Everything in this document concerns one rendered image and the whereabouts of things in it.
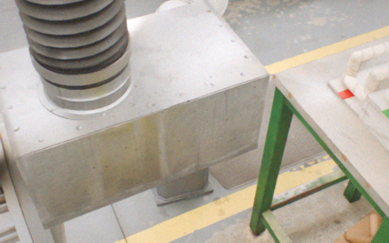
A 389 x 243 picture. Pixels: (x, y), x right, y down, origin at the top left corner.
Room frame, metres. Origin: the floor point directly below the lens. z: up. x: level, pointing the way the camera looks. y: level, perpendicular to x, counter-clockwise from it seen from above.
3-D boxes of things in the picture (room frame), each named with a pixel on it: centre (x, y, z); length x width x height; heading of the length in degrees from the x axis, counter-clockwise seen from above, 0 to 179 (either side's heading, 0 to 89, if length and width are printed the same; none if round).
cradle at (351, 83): (0.99, -0.46, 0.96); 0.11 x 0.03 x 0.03; 25
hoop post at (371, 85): (0.96, -0.49, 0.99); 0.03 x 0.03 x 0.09
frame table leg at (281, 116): (1.06, -0.29, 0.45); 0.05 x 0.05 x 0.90; 26
